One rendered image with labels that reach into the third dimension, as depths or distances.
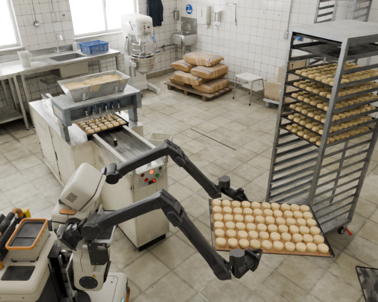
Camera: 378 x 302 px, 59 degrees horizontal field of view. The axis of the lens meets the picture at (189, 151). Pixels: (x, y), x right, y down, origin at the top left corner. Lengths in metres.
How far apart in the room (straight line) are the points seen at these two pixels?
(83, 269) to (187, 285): 1.07
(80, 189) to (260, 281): 1.76
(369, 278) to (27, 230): 2.54
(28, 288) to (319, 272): 2.17
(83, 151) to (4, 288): 1.46
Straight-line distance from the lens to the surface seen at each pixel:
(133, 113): 3.32
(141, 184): 2.60
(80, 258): 1.97
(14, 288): 2.00
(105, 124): 3.17
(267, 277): 2.96
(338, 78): 2.36
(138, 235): 2.92
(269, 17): 6.28
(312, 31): 2.47
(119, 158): 2.64
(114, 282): 2.55
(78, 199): 1.69
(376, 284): 3.18
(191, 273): 2.91
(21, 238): 2.08
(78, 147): 3.07
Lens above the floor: 2.22
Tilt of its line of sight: 30 degrees down
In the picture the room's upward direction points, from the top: straight up
